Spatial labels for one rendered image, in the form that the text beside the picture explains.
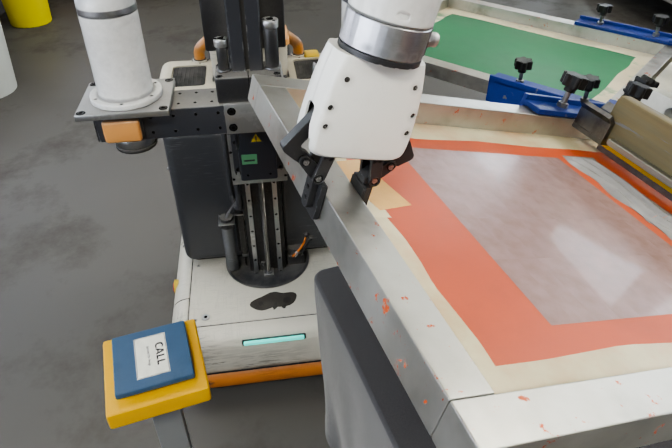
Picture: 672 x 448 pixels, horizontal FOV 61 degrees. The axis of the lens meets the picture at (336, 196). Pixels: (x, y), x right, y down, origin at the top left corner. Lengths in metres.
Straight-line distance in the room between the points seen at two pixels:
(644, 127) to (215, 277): 1.38
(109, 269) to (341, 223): 2.05
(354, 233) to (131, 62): 0.64
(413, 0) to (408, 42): 0.03
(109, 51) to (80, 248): 1.71
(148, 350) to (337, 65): 0.51
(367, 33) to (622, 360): 0.36
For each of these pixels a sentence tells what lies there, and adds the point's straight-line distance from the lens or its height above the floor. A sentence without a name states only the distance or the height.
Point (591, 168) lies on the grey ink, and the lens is 0.98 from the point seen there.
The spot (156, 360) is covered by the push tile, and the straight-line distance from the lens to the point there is 0.83.
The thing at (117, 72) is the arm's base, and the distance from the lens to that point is 1.05.
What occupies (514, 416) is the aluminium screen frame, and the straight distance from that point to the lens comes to 0.41.
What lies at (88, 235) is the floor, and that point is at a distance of 2.73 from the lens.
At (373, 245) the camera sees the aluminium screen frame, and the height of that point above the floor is 1.27.
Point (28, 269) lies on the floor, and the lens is 2.65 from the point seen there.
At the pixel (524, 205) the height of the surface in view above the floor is 1.16.
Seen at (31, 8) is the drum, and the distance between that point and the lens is 5.39.
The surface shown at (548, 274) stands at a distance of 0.64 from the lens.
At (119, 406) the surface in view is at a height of 0.95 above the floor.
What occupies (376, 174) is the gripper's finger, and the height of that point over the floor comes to 1.29.
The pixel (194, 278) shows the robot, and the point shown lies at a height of 0.28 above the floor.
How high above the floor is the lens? 1.59
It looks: 36 degrees down
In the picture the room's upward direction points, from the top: straight up
